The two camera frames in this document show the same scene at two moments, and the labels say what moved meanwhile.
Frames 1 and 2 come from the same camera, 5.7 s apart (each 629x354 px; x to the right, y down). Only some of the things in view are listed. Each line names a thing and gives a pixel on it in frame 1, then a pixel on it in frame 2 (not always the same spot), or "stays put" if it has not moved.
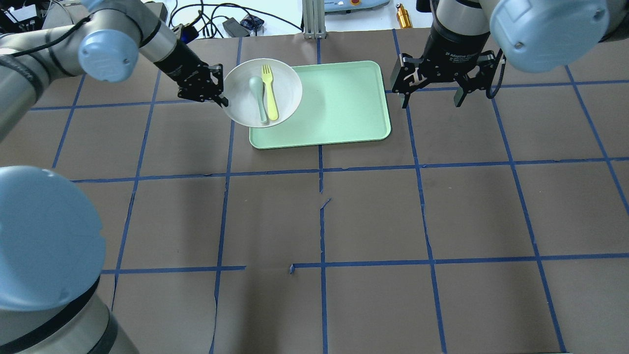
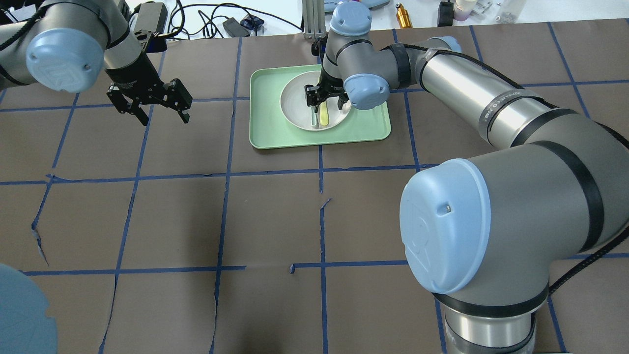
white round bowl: (262, 93) to (294, 107)
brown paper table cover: (500, 225) stays put
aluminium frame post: (314, 19) stays put
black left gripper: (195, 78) to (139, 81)
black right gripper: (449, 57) to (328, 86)
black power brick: (235, 28) stays put
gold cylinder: (403, 17) stays put
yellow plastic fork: (268, 77) to (324, 113)
